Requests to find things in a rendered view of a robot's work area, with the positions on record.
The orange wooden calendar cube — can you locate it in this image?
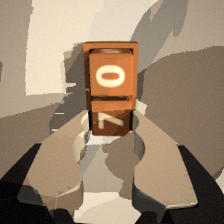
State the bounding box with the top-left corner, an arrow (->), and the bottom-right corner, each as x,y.
90,96 -> 132,136
88,48 -> 133,96

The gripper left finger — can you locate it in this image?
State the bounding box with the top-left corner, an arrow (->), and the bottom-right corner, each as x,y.
0,108 -> 92,224

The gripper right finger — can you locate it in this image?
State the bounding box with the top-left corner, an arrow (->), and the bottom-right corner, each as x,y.
130,109 -> 224,224

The orange wooden tray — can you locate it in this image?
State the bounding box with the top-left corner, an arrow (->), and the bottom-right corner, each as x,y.
83,41 -> 139,109

